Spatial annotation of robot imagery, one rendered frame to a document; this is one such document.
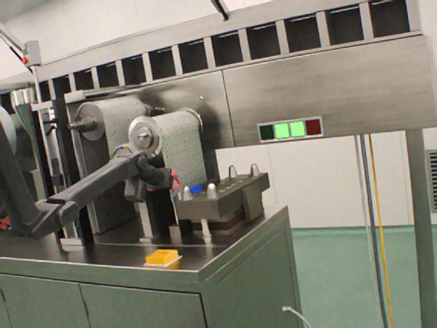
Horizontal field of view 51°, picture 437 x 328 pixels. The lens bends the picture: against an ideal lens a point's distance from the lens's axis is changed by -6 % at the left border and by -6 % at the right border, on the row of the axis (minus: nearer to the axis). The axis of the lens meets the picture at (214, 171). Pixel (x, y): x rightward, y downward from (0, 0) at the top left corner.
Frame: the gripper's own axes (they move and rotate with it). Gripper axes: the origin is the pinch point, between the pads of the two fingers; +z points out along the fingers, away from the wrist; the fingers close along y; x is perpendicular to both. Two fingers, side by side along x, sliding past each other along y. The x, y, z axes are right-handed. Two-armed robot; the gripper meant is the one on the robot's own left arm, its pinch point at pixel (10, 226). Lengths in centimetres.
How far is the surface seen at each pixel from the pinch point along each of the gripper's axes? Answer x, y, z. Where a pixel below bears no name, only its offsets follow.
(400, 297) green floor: -92, -111, 173
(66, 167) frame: -25.6, -12.3, -2.4
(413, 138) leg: -62, -127, 30
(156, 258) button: 4, -54, 12
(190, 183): -37, -49, 20
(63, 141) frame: -30.5, -13.0, -10.3
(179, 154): -40, -49, 9
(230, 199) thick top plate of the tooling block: -26, -68, 19
